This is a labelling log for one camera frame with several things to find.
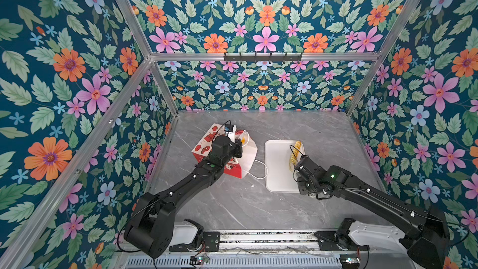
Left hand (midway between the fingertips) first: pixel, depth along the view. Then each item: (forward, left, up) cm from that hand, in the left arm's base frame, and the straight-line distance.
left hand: (243, 135), depth 82 cm
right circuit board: (-47, -39, -21) cm, 64 cm away
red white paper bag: (-10, +4, -10) cm, 15 cm away
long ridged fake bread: (-4, -25, -16) cm, 29 cm away
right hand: (-20, -24, -10) cm, 33 cm away
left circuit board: (-43, +21, -21) cm, 52 cm away
